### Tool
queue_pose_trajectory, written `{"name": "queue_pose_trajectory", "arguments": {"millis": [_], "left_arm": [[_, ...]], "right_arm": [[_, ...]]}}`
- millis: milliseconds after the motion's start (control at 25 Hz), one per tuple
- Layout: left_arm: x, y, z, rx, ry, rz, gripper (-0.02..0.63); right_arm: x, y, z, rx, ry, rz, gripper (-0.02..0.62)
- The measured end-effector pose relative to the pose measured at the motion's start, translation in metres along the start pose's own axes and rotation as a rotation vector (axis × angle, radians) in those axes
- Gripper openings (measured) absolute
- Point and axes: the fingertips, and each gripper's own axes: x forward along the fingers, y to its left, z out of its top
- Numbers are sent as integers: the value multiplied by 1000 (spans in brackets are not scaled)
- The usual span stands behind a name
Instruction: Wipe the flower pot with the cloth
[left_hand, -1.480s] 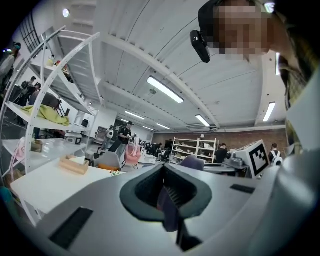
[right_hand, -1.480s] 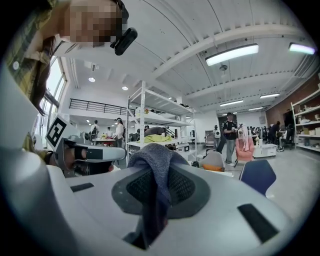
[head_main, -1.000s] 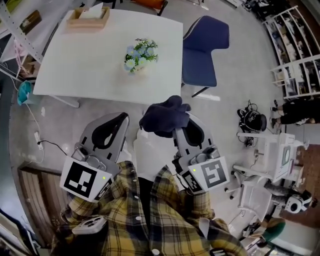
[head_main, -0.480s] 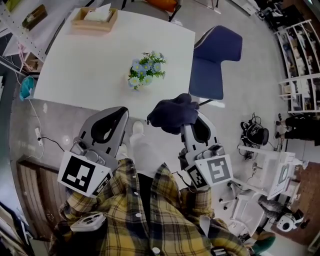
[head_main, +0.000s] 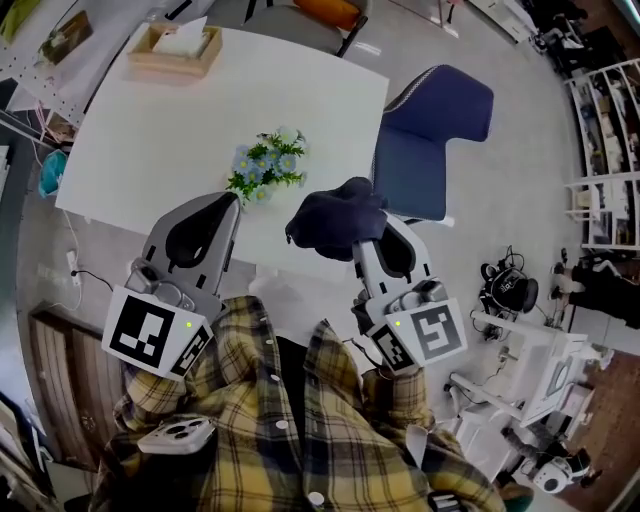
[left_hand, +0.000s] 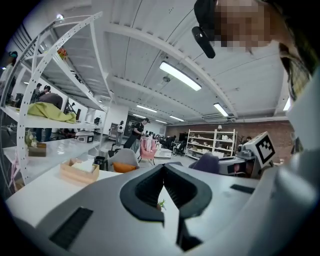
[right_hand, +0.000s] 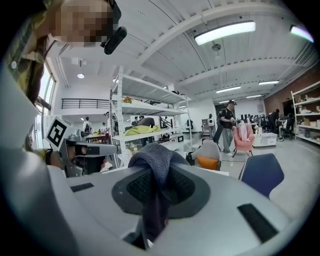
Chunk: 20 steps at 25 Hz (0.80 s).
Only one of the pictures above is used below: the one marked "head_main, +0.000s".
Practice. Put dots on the teal bag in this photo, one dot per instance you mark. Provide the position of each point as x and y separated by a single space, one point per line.
52 175

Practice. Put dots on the orange cushion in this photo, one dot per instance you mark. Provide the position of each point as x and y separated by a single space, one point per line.
327 11

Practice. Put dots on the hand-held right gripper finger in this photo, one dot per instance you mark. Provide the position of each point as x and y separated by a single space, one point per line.
365 270
421 260

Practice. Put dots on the person's right forearm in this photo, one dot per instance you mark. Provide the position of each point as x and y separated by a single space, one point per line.
400 400

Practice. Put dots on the brown wooden cabinet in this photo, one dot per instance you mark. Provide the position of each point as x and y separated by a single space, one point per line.
65 380

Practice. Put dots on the black headset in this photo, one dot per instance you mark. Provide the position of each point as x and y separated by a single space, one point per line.
507 290

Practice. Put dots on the yellow-green cloth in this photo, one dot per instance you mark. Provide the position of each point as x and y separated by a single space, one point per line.
15 17

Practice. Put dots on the white tissue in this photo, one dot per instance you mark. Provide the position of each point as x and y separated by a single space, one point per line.
180 42

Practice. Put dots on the white cart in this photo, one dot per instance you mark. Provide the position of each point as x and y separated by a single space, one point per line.
555 360

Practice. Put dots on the wooden framed flower decoration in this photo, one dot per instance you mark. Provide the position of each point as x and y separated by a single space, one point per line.
67 37

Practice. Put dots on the white smartphone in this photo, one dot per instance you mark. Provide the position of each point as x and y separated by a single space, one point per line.
175 437

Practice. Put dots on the white round robot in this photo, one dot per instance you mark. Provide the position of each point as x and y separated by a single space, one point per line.
552 480

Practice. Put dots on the dark blue cloth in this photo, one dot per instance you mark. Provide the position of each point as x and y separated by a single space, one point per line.
335 220

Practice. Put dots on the blue chair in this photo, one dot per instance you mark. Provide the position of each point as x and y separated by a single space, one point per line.
425 150

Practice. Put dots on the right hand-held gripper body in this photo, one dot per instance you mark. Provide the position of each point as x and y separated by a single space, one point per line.
435 335

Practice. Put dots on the white power strip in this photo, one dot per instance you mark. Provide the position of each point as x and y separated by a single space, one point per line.
74 265

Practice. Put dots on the blue artificial flower pot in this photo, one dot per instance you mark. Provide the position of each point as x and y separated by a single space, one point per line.
265 165

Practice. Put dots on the wooden tissue box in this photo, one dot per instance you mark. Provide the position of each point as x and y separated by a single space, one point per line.
165 67

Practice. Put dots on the person's left forearm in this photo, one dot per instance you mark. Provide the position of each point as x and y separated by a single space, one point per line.
150 395

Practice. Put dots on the grey chair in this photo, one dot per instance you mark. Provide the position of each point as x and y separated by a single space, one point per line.
290 27

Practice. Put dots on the yellow plaid shirt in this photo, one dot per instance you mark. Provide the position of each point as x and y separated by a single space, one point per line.
250 400

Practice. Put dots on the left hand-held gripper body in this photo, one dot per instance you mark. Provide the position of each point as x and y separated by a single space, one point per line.
145 330

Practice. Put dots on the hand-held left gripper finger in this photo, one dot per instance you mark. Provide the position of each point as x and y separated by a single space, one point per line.
222 270
160 235

